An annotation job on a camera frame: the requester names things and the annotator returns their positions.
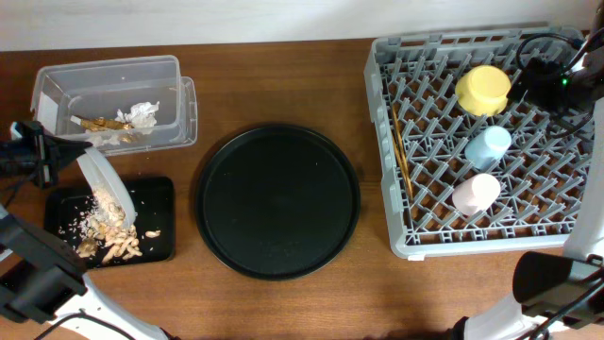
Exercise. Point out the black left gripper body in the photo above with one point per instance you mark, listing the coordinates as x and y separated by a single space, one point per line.
29 156

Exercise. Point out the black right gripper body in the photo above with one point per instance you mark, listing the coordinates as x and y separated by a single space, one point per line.
527 84

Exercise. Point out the yellow plastic bowl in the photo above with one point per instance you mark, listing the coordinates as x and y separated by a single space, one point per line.
483 91

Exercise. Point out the gold foil wrapper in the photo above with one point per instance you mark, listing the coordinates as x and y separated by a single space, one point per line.
99 124

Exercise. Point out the grey plate with food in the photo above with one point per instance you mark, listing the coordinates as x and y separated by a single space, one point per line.
99 173

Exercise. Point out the light blue plastic cup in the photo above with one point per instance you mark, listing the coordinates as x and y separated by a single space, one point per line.
488 147

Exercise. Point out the food scraps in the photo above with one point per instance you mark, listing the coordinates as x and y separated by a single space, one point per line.
98 231

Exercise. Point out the white tissue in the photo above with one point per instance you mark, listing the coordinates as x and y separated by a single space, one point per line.
141 115

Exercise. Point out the pink plastic cup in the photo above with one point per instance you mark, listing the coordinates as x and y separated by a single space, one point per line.
476 194

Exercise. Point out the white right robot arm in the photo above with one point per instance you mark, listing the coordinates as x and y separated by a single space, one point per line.
565 292

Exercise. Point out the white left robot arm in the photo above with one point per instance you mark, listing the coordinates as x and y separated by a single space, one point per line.
50 283

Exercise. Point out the clear plastic waste bin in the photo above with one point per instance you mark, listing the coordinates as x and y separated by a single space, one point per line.
97 89

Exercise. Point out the grey plastic dishwasher rack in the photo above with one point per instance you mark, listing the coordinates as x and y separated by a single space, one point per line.
422 132

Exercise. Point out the black rectangular bin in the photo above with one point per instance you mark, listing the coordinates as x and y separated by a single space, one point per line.
66 210

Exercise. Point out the round black serving tray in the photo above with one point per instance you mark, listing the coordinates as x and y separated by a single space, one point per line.
277 202

